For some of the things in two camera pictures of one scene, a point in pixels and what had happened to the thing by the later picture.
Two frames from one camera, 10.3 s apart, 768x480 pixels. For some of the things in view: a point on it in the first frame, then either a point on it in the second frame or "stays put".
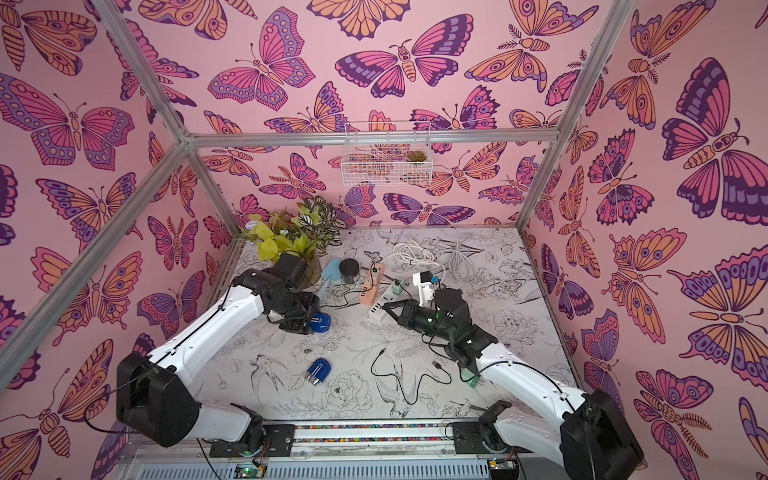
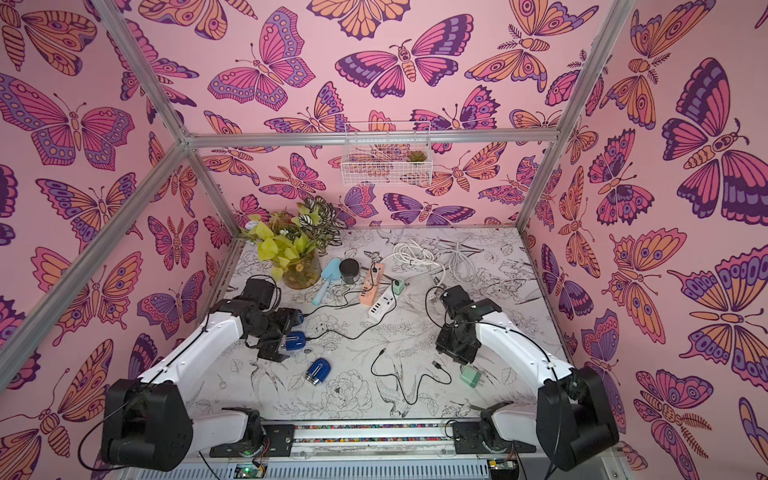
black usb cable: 360,290 -> 366,329
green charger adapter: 466,374 stays put
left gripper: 302,326 -> 273,348
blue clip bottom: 318,370 stays put
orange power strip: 371,286 stays put
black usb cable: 420,383 stays put
